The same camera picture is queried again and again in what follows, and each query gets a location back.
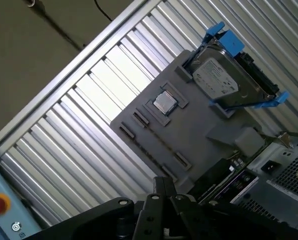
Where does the hard disk in blue carrier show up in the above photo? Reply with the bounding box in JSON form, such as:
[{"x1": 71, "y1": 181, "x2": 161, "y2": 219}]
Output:
[{"x1": 182, "y1": 21, "x2": 291, "y2": 112}]

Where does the silver CPU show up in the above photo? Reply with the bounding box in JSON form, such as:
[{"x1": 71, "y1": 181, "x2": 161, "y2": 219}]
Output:
[{"x1": 152, "y1": 90, "x2": 177, "y2": 117}]

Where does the pale blue teach pendant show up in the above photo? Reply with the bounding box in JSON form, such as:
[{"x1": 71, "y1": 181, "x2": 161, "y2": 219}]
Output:
[{"x1": 0, "y1": 159, "x2": 43, "y2": 240}]

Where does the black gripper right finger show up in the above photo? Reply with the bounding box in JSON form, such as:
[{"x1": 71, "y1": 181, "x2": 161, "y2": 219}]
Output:
[{"x1": 163, "y1": 176, "x2": 298, "y2": 240}]

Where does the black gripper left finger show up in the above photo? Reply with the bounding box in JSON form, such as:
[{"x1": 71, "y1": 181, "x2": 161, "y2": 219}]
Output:
[{"x1": 21, "y1": 176, "x2": 166, "y2": 240}]

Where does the black PC case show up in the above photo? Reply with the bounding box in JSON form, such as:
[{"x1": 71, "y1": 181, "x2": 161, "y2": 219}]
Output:
[{"x1": 198, "y1": 136, "x2": 298, "y2": 230}]

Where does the grey parts rack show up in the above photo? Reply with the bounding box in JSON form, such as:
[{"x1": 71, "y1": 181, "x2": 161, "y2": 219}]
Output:
[{"x1": 110, "y1": 49, "x2": 267, "y2": 193}]

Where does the grey power supply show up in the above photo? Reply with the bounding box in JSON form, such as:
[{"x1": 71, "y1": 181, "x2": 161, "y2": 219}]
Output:
[{"x1": 247, "y1": 143, "x2": 298, "y2": 201}]

